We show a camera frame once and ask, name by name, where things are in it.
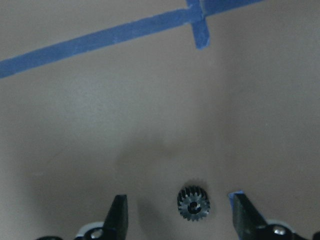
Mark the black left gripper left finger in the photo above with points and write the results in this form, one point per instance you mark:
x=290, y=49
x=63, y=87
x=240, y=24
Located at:
x=116, y=223

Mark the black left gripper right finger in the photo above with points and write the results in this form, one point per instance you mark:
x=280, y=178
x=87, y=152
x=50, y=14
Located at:
x=246, y=219

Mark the small black bearing gear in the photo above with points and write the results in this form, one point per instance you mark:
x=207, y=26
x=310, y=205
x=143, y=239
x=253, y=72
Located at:
x=193, y=203

